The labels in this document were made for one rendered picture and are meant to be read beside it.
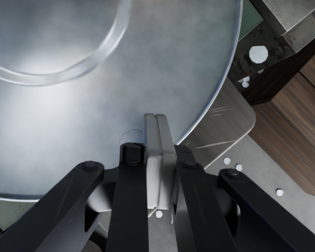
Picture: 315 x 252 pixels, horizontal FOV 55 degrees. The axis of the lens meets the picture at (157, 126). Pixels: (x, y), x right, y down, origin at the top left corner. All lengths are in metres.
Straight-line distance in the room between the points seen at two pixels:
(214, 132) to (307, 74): 0.55
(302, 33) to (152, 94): 0.28
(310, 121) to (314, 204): 0.50
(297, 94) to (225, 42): 0.52
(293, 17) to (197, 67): 0.22
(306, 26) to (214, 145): 0.27
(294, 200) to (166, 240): 0.46
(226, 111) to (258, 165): 0.86
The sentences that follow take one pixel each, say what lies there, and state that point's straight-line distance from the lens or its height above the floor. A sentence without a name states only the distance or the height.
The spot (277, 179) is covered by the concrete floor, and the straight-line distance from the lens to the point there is 1.12.
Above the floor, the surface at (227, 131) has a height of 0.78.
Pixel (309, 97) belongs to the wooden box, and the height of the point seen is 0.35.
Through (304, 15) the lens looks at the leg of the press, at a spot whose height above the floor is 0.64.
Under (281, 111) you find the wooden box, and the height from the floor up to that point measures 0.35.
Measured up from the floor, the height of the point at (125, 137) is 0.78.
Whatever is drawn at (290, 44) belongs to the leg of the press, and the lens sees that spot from 0.44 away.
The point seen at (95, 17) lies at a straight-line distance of 0.23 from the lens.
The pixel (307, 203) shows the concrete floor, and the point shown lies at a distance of 1.18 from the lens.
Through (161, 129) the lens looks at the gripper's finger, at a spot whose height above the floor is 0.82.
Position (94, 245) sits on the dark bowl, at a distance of 1.07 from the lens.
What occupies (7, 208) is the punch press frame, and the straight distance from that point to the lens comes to 0.39.
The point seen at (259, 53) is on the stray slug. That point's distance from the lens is 0.39.
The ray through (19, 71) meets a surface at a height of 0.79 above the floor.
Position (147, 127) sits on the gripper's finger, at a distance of 0.18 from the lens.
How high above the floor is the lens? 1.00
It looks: 86 degrees down
